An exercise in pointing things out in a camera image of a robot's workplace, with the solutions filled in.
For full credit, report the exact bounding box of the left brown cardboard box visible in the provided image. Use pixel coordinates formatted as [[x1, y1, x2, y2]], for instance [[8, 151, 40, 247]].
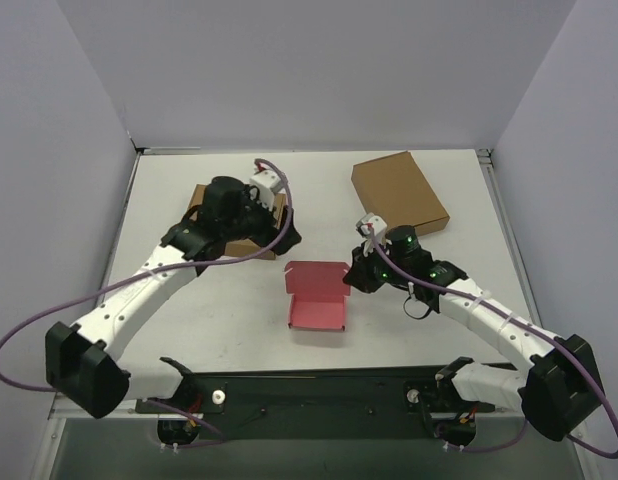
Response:
[[187, 183, 288, 261]]

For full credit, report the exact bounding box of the pink paper box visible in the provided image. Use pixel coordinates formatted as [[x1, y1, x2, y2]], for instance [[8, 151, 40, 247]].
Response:
[[284, 261, 351, 331]]

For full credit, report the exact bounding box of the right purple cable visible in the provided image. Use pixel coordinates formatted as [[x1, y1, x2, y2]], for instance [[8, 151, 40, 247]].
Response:
[[363, 224, 618, 459]]

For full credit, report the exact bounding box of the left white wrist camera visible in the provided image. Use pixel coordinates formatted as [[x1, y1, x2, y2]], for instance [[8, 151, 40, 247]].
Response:
[[249, 169, 283, 207]]

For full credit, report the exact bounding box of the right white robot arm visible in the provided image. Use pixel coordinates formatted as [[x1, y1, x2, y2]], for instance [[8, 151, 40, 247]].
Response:
[[343, 214, 603, 441]]

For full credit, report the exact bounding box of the aluminium table frame rail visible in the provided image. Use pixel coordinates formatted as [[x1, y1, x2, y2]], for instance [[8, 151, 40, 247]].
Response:
[[475, 149, 543, 327]]

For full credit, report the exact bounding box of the right brown cardboard box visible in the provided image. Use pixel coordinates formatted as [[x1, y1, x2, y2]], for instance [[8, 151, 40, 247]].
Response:
[[351, 151, 450, 236]]

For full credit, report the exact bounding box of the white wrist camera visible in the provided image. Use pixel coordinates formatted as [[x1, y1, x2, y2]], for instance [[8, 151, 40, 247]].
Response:
[[249, 169, 283, 207], [356, 213, 387, 255]]

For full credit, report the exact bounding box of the brown cardboard box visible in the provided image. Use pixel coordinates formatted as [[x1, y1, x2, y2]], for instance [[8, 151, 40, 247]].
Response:
[[351, 151, 450, 236], [187, 183, 288, 261]]

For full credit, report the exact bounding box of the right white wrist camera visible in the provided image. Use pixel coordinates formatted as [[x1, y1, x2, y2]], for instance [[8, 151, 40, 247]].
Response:
[[356, 213, 387, 255]]

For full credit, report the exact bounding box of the purple cable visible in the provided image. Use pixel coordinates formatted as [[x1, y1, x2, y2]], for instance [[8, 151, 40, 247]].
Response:
[[363, 224, 618, 459], [0, 157, 296, 394]]

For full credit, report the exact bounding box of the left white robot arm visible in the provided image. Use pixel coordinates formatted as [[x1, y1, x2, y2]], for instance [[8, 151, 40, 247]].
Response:
[[45, 169, 301, 419]]

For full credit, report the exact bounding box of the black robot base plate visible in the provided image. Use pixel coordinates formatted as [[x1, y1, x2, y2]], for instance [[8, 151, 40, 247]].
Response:
[[135, 366, 494, 440]]

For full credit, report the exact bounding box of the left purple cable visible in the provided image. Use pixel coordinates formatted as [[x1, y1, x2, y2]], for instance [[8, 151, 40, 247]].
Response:
[[0, 157, 296, 394]]

